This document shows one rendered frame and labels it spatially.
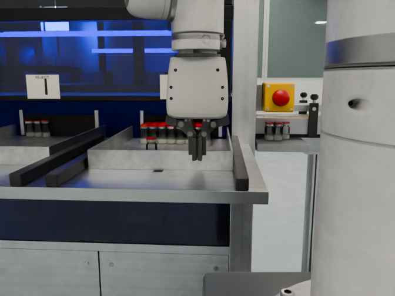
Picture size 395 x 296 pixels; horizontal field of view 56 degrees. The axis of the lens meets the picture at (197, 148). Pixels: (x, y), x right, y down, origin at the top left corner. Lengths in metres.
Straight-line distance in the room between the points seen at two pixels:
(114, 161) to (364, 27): 0.55
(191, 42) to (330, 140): 0.40
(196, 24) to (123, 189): 0.27
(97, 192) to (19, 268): 0.65
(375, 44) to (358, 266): 0.11
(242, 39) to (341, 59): 0.73
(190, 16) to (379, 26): 0.42
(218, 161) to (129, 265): 0.51
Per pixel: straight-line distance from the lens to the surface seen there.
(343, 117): 0.20
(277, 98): 0.89
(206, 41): 0.58
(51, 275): 1.16
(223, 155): 0.65
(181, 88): 0.60
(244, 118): 0.92
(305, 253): 1.22
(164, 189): 0.55
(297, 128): 1.05
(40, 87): 1.02
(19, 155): 0.77
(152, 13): 0.59
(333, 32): 0.21
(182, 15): 0.59
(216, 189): 0.54
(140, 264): 1.07
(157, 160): 0.66
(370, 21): 0.19
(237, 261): 1.04
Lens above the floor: 1.04
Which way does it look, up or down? 11 degrees down
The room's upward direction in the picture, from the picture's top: straight up
